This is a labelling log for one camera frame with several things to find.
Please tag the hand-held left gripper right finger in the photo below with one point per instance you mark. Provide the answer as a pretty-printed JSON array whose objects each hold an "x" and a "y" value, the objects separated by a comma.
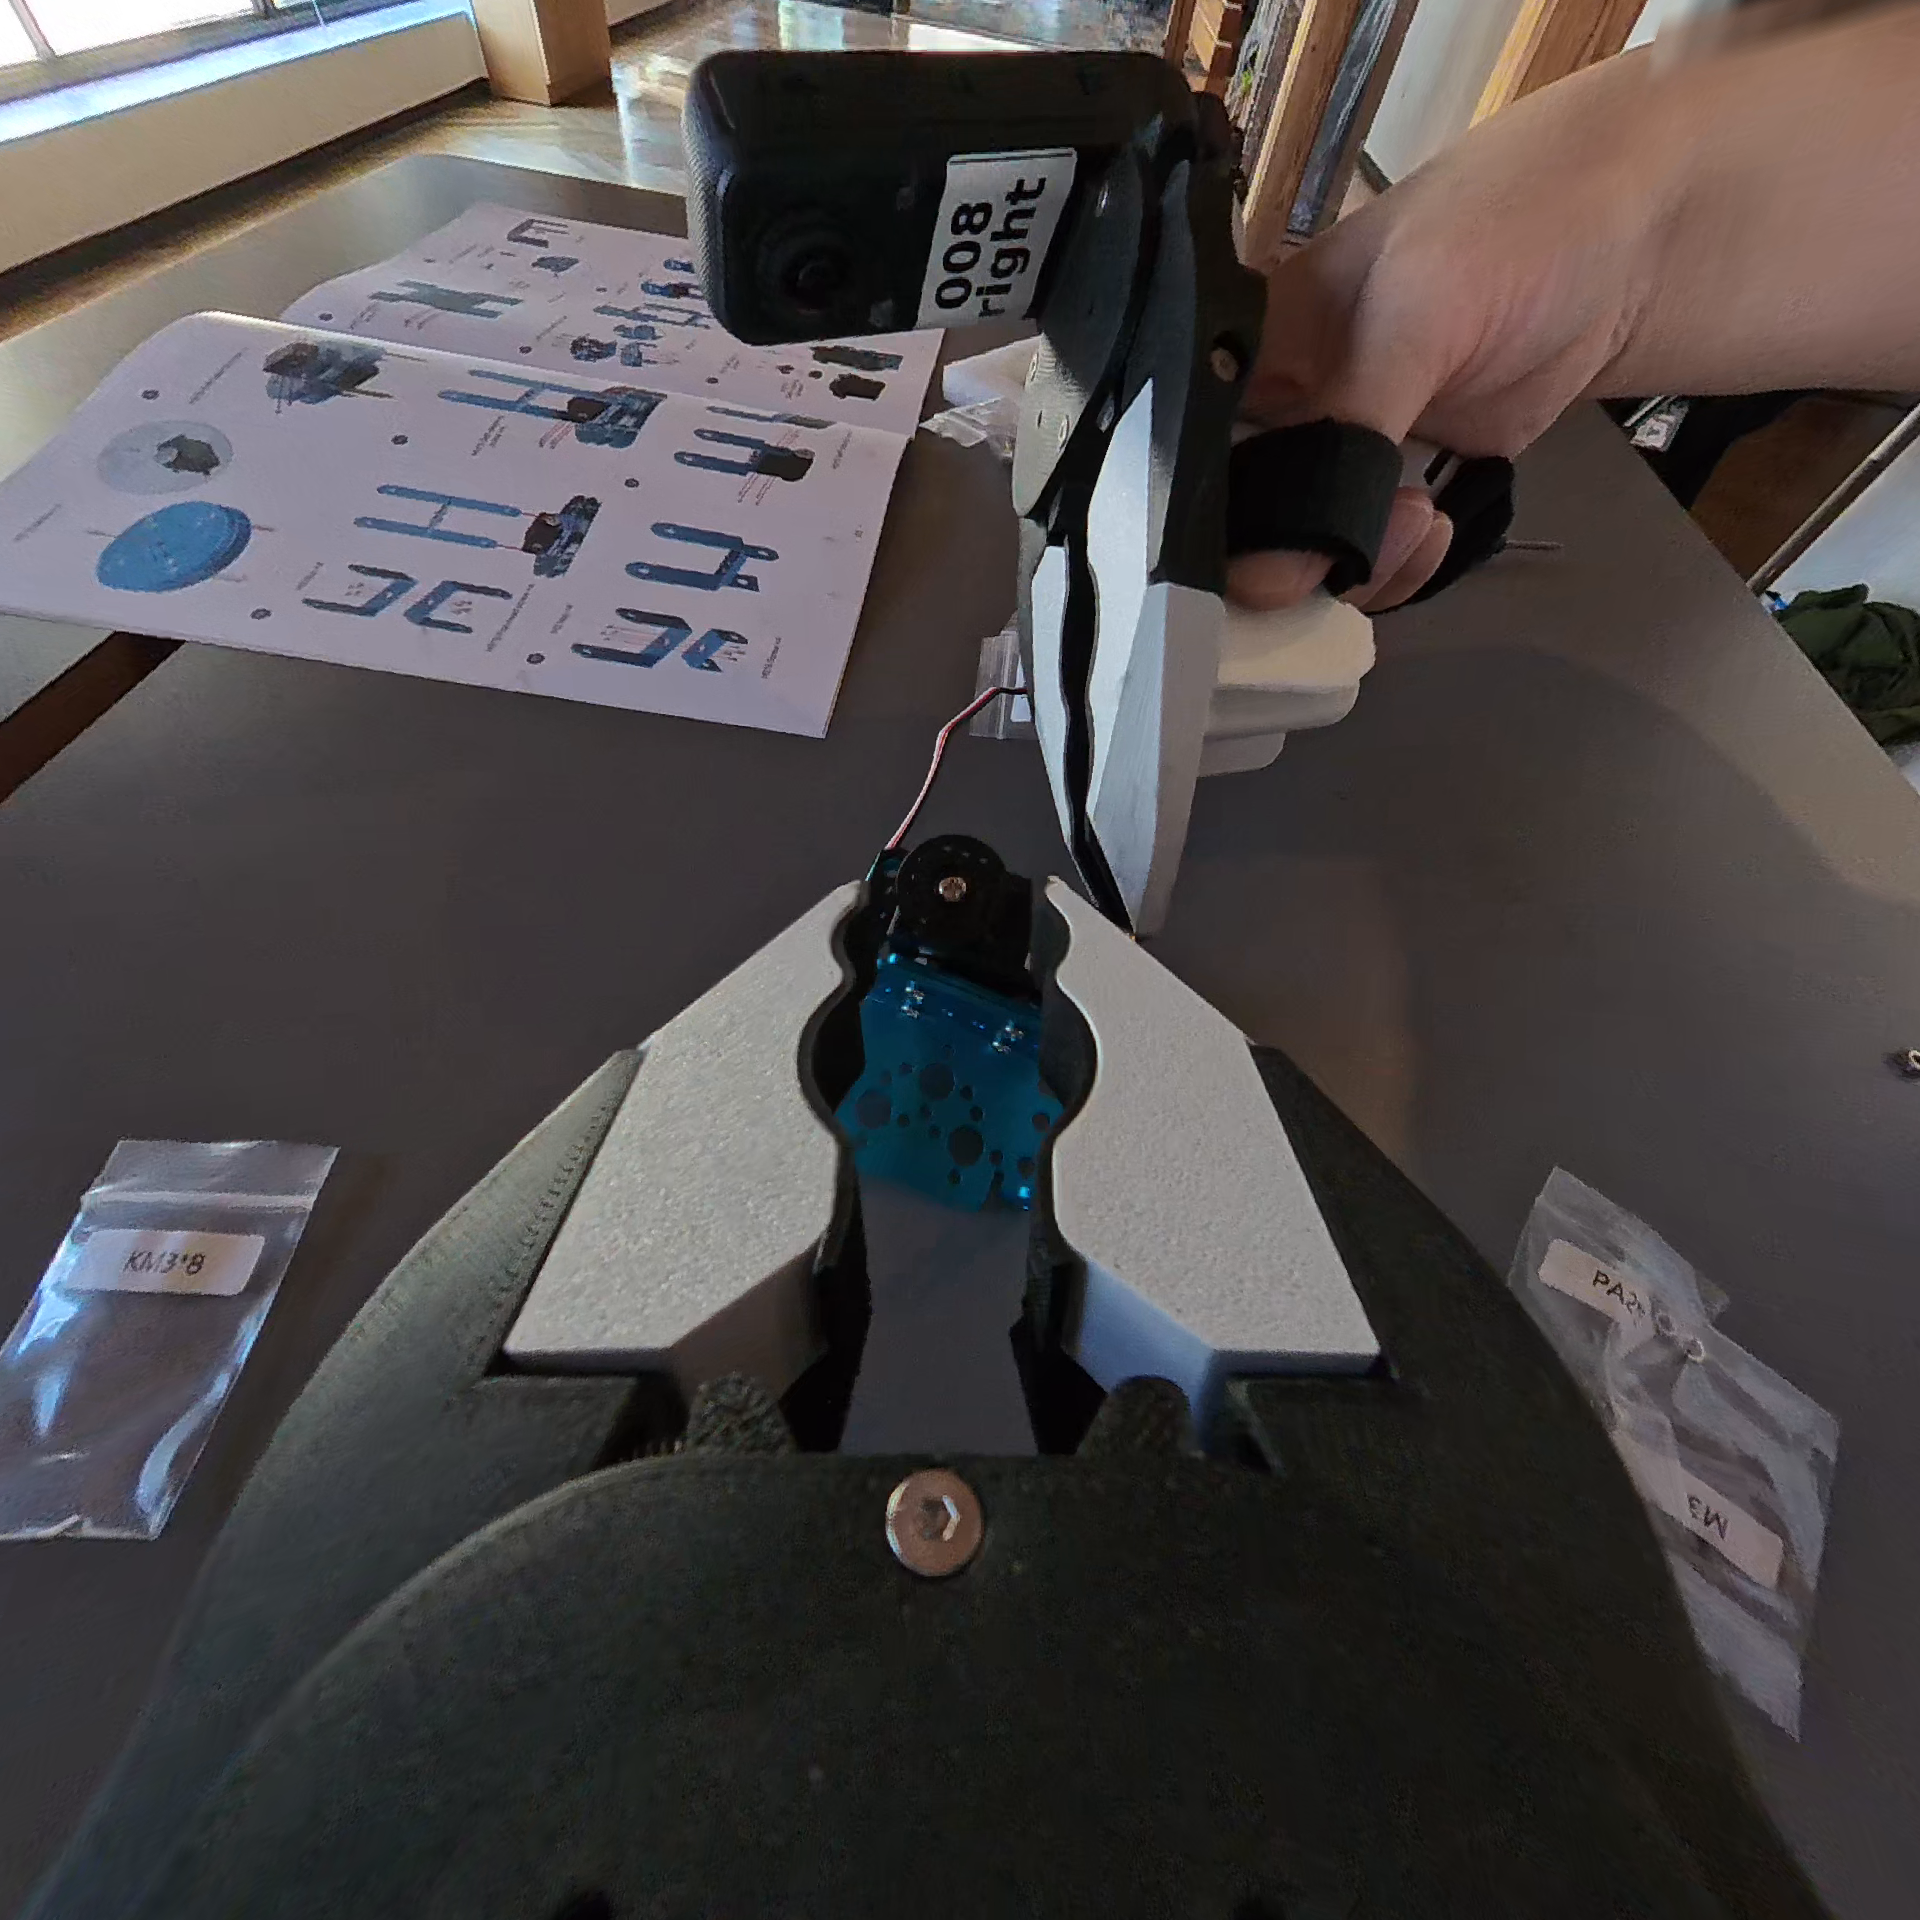
[{"x": 1214, "y": 1202}]

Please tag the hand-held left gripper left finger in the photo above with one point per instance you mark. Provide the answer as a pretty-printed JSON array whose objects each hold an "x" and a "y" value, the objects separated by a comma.
[{"x": 675, "y": 1202}]

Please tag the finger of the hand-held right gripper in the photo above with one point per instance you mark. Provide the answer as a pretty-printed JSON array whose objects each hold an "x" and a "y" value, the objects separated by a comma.
[
  {"x": 1148, "y": 722},
  {"x": 1044, "y": 629}
]

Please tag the white square foam frame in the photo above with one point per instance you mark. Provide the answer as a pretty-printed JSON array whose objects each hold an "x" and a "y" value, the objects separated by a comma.
[{"x": 984, "y": 376}]

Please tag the blue metal bracket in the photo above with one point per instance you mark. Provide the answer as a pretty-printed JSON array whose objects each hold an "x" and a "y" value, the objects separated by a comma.
[{"x": 944, "y": 1110}]

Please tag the dark brown desk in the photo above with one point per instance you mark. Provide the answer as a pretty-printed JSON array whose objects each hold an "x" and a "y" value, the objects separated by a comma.
[{"x": 375, "y": 931}]

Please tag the crumpled clear parts bag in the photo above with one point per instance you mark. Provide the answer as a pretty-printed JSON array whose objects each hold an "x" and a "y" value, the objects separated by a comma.
[{"x": 1002, "y": 694}]

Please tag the tiny crumpled clear bag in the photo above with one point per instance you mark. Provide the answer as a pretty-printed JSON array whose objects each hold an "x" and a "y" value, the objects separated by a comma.
[{"x": 968, "y": 428}]

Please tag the beige square column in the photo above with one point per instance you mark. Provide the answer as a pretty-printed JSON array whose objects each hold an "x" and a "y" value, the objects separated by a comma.
[{"x": 548, "y": 45}]

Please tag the white printed instruction manual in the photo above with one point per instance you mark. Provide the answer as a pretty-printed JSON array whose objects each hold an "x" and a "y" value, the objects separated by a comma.
[{"x": 452, "y": 495}]

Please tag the large glass window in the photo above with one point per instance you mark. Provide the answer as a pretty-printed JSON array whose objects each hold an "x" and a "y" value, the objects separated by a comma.
[{"x": 150, "y": 23}]

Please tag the dark green cloth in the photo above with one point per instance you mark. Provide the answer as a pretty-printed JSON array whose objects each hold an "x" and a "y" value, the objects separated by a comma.
[{"x": 1862, "y": 661}]

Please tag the wooden support post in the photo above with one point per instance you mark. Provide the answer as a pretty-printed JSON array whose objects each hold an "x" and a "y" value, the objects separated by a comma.
[
  {"x": 1319, "y": 107},
  {"x": 1547, "y": 45}
]

